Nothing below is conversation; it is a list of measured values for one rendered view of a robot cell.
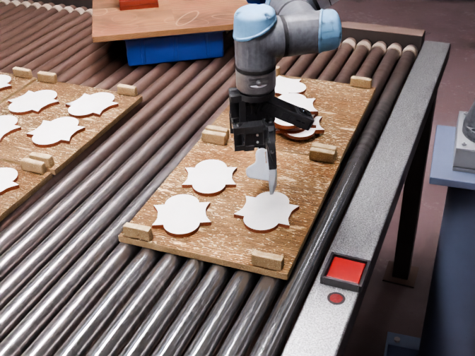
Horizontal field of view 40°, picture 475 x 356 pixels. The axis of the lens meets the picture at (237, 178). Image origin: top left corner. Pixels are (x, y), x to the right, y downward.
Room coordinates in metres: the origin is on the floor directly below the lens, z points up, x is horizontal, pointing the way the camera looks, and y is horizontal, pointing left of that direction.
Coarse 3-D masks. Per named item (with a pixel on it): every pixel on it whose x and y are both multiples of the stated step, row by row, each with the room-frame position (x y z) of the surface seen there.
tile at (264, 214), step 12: (264, 192) 1.15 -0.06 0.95; (276, 192) 1.14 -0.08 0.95; (252, 204) 1.10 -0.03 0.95; (264, 204) 1.10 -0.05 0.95; (276, 204) 1.10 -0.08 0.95; (288, 204) 1.10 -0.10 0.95; (240, 216) 1.07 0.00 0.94; (252, 216) 1.06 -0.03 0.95; (264, 216) 1.06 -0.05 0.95; (276, 216) 1.06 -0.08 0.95; (288, 216) 1.06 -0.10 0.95; (252, 228) 1.02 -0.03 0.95; (264, 228) 1.02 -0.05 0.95; (276, 228) 1.03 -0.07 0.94; (288, 228) 1.03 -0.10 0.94
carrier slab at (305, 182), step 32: (192, 160) 1.30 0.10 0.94; (224, 160) 1.30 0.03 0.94; (288, 160) 1.29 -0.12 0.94; (160, 192) 1.17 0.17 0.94; (192, 192) 1.17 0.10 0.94; (224, 192) 1.17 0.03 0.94; (256, 192) 1.16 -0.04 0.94; (288, 192) 1.16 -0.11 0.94; (320, 192) 1.15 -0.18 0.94; (224, 224) 1.05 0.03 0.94; (192, 256) 0.97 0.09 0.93; (224, 256) 0.95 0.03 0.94; (288, 256) 0.95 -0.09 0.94
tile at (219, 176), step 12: (192, 168) 1.25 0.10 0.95; (204, 168) 1.25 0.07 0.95; (216, 168) 1.25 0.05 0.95; (228, 168) 1.25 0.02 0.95; (192, 180) 1.20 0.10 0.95; (204, 180) 1.20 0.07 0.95; (216, 180) 1.20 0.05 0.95; (228, 180) 1.20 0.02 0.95; (204, 192) 1.15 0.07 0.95; (216, 192) 1.16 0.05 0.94
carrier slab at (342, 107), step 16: (304, 80) 1.72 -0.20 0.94; (320, 80) 1.72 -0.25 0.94; (320, 96) 1.61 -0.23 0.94; (336, 96) 1.61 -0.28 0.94; (352, 96) 1.61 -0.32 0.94; (368, 96) 1.60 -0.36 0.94; (224, 112) 1.54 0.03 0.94; (320, 112) 1.52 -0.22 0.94; (336, 112) 1.52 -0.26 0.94; (352, 112) 1.51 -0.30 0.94; (336, 128) 1.43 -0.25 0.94; (352, 128) 1.43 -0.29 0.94; (288, 144) 1.36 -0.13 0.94; (304, 144) 1.36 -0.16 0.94; (336, 144) 1.35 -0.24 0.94; (336, 160) 1.28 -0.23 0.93
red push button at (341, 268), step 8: (336, 264) 0.93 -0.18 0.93; (344, 264) 0.93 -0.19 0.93; (352, 264) 0.93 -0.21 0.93; (360, 264) 0.92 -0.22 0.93; (328, 272) 0.91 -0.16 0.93; (336, 272) 0.91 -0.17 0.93; (344, 272) 0.90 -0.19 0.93; (352, 272) 0.90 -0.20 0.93; (360, 272) 0.90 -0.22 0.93; (352, 280) 0.88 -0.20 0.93
